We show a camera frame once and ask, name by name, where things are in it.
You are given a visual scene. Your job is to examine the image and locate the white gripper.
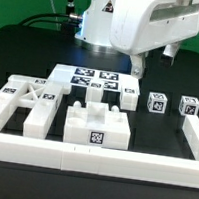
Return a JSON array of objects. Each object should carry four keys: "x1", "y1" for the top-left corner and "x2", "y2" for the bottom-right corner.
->
[{"x1": 109, "y1": 0, "x2": 199, "y2": 79}]

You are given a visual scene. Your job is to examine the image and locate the white chair seat part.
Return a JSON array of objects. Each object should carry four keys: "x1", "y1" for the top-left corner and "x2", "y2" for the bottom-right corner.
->
[{"x1": 63, "y1": 101, "x2": 131, "y2": 150}]

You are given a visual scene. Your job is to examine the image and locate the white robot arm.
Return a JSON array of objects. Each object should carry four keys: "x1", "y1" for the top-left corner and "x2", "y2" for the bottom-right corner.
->
[{"x1": 75, "y1": 0, "x2": 199, "y2": 79}]

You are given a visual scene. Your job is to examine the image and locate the white tagged cube left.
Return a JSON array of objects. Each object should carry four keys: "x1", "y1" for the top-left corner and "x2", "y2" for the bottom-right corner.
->
[{"x1": 147, "y1": 92, "x2": 168, "y2": 113}]

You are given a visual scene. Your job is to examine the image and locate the white tagged cube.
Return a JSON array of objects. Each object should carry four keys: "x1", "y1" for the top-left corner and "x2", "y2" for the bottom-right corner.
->
[
  {"x1": 147, "y1": 92, "x2": 168, "y2": 113},
  {"x1": 179, "y1": 96, "x2": 199, "y2": 116}
]

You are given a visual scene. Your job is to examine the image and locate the white tagged cube right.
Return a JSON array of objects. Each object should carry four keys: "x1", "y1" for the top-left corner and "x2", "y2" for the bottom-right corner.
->
[{"x1": 179, "y1": 96, "x2": 199, "y2": 116}]

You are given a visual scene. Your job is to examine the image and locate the white right fence bar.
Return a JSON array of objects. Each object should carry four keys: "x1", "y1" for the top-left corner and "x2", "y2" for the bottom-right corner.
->
[{"x1": 182, "y1": 115, "x2": 199, "y2": 161}]

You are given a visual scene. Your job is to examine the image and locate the white fence bar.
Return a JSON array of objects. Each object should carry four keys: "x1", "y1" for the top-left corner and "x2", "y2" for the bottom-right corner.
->
[
  {"x1": 182, "y1": 115, "x2": 199, "y2": 161},
  {"x1": 0, "y1": 134, "x2": 199, "y2": 188}
]

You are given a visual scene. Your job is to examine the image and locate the black vertical pole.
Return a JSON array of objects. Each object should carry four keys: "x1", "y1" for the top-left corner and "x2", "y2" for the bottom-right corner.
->
[{"x1": 59, "y1": 0, "x2": 75, "y2": 34}]

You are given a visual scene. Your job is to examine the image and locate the white front fence bar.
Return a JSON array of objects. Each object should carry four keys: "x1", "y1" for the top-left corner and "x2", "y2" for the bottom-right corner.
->
[{"x1": 0, "y1": 134, "x2": 199, "y2": 188}]

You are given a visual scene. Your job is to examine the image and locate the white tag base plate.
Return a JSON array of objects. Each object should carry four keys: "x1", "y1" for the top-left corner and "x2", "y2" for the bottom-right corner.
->
[{"x1": 48, "y1": 64, "x2": 140, "y2": 94}]

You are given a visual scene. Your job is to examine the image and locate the black cable with connector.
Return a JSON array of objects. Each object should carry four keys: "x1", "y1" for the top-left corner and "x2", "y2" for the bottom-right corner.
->
[{"x1": 17, "y1": 6, "x2": 85, "y2": 34}]

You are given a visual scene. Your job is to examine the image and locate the white chair back frame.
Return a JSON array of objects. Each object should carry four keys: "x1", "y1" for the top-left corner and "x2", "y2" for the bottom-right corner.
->
[{"x1": 0, "y1": 75, "x2": 72, "y2": 139}]

